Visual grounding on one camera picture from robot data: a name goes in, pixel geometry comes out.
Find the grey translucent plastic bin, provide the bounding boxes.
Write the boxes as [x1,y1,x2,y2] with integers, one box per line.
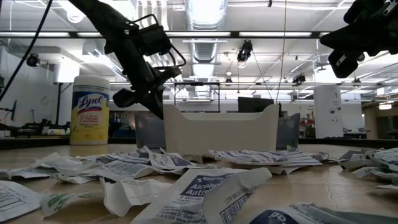
[134,111,167,149]
[275,112,302,149]

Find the Lysol wipes canister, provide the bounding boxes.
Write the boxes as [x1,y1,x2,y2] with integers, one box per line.
[69,75,111,146]

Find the silver ventilation duct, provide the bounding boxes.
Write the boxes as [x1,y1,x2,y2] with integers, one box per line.
[185,0,228,100]

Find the black hanging camera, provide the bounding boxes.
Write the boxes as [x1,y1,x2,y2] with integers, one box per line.
[236,39,254,68]

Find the black ceiling camera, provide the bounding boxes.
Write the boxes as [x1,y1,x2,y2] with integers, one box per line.
[26,53,40,68]
[292,73,307,85]

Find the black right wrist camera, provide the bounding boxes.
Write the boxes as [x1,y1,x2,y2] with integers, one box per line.
[328,49,366,79]

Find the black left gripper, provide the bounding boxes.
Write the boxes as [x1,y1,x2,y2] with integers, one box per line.
[112,52,183,120]

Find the long black cable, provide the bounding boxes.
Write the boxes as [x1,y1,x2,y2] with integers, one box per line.
[0,0,54,102]

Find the thin white crumpled packet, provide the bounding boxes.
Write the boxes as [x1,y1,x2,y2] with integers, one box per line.
[51,172,101,185]

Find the blue striped bandage packet pile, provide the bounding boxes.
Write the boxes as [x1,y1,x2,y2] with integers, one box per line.
[208,149,282,166]

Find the white plastic bin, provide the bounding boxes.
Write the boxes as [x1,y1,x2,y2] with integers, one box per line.
[162,104,280,156]

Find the white pillar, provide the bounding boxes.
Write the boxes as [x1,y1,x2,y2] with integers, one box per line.
[313,85,343,139]

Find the plain white packet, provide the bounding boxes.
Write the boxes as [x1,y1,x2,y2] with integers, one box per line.
[236,164,301,175]

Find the black monitor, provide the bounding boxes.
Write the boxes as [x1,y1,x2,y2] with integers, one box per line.
[238,96,282,113]

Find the thin hanging cable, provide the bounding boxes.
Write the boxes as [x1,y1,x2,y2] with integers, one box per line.
[275,0,287,103]

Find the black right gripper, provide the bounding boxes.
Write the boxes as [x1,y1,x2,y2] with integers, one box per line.
[320,0,398,56]

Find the white lot number packet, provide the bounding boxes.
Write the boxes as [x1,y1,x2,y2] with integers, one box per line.
[202,167,273,224]

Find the green striped strip packet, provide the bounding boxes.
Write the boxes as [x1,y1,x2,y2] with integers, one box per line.
[41,192,94,218]

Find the black table frame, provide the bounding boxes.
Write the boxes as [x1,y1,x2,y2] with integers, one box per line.
[0,136,398,150]

